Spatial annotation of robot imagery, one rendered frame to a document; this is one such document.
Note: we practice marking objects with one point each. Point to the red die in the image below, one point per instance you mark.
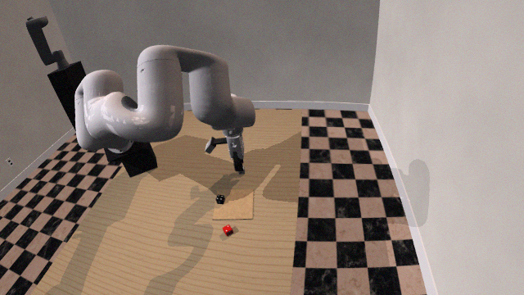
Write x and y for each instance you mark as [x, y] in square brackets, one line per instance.
[228, 230]

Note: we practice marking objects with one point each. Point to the tan flat mat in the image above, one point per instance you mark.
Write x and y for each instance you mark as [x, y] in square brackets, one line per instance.
[238, 205]

